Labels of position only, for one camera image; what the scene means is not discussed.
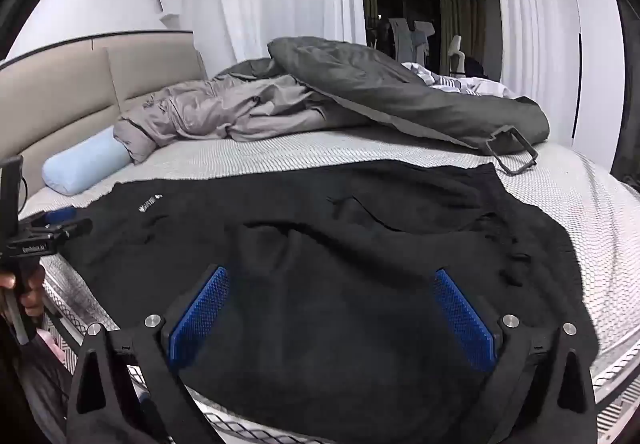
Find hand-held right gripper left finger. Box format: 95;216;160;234
65;265;232;444

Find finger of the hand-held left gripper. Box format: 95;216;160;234
47;217;94;239
20;207;79;231

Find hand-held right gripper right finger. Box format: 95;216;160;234
432;268;598;444

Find black pants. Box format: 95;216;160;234
62;160;601;440

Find person's left hand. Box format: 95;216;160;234
0;268;47;318

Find light blue bolster pillow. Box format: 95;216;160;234
42;128;132;196

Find beige padded headboard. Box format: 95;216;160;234
0;31;208;220

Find person's dark clothing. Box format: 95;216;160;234
0;319;71;444

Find bed with honeycomb cover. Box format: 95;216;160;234
20;127;640;444

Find light grey duvet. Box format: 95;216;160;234
113;73;371;164

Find striped white bedding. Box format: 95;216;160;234
400;62;521;99

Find white chair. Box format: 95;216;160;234
447;35;468;75

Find hanging clothes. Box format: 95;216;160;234
387;17;436;65

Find olive curtain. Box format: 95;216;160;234
440;0;487;70

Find white wardrobe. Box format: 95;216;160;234
552;0;628;172

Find dark grey strap loop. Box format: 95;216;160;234
484;124;540;176

